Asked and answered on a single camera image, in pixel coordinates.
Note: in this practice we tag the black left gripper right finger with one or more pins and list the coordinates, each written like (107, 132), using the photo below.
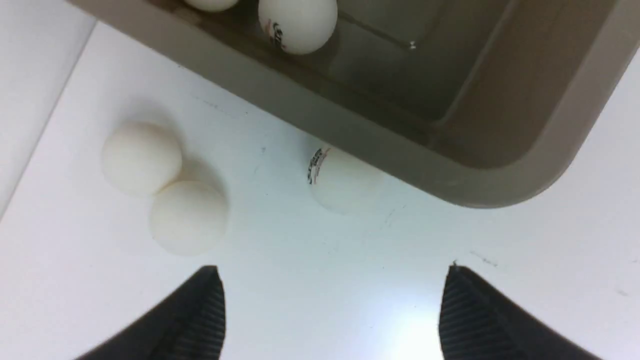
(478, 322)

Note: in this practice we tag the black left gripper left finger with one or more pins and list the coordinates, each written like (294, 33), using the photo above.
(189, 324)

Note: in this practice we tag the tan plastic bin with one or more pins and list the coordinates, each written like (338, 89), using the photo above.
(482, 103)

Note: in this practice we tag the white ping-pong ball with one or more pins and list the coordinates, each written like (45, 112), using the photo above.
(298, 27)

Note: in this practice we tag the white ball with black mark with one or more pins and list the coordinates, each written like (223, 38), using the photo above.
(212, 6)

